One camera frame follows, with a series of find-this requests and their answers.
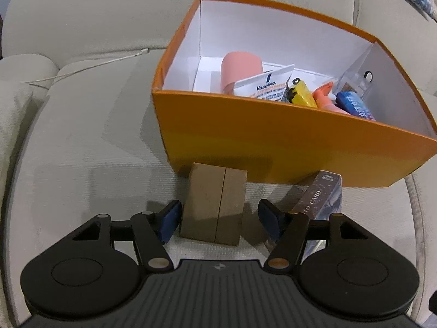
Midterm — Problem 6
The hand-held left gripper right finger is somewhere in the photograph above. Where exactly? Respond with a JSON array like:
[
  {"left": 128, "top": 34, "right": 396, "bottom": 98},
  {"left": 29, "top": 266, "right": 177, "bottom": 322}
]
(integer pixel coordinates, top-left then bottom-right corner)
[{"left": 258, "top": 199, "right": 371, "bottom": 274}]

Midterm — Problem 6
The clear plastic box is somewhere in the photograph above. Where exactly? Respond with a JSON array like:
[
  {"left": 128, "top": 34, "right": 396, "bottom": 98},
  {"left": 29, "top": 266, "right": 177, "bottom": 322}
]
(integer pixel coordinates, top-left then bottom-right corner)
[{"left": 339, "top": 43, "right": 378, "bottom": 100}]

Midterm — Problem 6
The beige sofa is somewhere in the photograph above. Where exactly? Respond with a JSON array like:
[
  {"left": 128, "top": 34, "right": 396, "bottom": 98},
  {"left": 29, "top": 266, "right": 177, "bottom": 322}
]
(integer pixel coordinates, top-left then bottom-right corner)
[{"left": 0, "top": 0, "right": 437, "bottom": 328}]

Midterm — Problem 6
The yellow packet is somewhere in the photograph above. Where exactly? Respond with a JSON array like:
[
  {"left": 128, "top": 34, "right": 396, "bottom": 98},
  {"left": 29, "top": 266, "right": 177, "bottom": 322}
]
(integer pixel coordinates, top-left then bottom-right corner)
[{"left": 285, "top": 79, "right": 318, "bottom": 107}]

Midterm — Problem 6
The white lotion tube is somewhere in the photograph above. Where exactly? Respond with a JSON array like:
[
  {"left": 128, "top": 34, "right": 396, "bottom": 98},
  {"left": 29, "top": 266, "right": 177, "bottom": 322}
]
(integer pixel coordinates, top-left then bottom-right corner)
[{"left": 233, "top": 64, "right": 296, "bottom": 101}]

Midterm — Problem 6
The blue snack packet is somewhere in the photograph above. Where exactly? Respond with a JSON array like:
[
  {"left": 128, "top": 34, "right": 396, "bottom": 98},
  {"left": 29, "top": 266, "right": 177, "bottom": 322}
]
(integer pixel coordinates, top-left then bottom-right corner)
[{"left": 335, "top": 91, "right": 377, "bottom": 121}]

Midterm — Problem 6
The brown photo card box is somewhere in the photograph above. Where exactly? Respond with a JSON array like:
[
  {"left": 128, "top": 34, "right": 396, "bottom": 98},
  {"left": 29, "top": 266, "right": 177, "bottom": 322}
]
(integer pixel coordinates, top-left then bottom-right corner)
[{"left": 264, "top": 170, "right": 343, "bottom": 257}]

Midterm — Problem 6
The orange cardboard box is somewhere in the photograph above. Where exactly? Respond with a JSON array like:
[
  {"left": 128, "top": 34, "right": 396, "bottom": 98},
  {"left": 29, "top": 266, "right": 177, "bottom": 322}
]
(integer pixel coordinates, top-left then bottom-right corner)
[{"left": 152, "top": 0, "right": 437, "bottom": 188}]

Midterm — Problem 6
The pink cylindrical cup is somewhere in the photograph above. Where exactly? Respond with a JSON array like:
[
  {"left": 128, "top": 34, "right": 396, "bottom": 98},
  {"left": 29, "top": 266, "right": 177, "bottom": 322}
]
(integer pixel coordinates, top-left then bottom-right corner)
[{"left": 220, "top": 51, "right": 263, "bottom": 94}]

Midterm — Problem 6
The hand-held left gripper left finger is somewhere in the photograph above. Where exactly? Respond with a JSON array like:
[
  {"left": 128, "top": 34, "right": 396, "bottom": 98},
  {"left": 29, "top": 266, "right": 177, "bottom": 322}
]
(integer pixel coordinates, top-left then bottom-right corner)
[{"left": 72, "top": 199, "right": 182, "bottom": 273}]

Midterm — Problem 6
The brown cardboard box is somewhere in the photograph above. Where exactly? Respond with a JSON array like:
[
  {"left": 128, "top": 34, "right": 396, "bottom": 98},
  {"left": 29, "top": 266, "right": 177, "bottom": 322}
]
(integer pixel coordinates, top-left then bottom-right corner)
[{"left": 179, "top": 163, "right": 248, "bottom": 247}]

